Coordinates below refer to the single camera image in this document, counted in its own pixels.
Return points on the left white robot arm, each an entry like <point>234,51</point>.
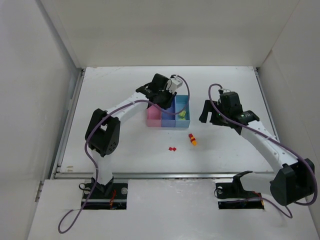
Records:
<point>103,132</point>

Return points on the dark blue container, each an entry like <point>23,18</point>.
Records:
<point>169,120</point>

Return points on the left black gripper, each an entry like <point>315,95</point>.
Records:
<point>164,99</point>

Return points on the red yellow orange lego stack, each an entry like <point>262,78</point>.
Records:
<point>192,139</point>

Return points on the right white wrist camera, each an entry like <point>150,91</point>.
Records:
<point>225,90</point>

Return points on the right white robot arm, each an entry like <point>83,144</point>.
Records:
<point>293,178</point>

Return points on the pink container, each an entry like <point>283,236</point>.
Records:
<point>153,117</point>

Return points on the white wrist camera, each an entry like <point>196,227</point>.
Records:
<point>173,83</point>
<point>225,90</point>

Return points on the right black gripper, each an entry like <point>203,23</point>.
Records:
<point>215,115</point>

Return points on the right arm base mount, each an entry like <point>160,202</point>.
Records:
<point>232,196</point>

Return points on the metal front rail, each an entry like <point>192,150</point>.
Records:
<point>148,175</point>

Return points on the light blue container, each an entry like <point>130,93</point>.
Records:
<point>182,104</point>

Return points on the yellow-green lego block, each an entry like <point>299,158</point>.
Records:
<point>182,114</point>

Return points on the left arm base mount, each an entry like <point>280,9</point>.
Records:
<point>112,196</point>

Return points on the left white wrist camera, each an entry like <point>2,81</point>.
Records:
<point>173,83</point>

